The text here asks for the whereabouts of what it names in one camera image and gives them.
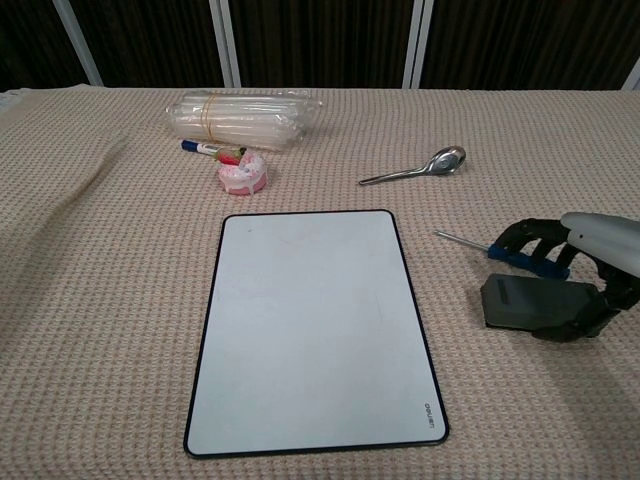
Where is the blue white marker pen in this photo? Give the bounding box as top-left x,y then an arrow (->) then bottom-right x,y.
180,139 -> 249,159

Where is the yellow rubber band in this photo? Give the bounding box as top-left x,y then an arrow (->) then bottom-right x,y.
198,92 -> 217,140

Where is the blue handled small screwdriver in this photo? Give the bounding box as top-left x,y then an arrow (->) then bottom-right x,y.
434,229 -> 571,279

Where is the beige waffle weave tablecloth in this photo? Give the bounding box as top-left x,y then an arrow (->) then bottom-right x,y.
0,84 -> 640,480

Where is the white board with black rim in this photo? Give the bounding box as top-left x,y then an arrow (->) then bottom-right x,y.
183,208 -> 450,459

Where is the metal spoon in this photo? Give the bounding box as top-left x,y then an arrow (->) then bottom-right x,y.
358,144 -> 468,187

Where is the grey board eraser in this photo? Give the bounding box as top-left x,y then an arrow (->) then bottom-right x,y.
479,273 -> 609,334

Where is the bundle of clear wrapped straws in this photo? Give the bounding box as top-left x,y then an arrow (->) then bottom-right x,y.
167,89 -> 321,153

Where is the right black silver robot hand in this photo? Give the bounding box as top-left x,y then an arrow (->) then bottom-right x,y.
492,212 -> 640,342

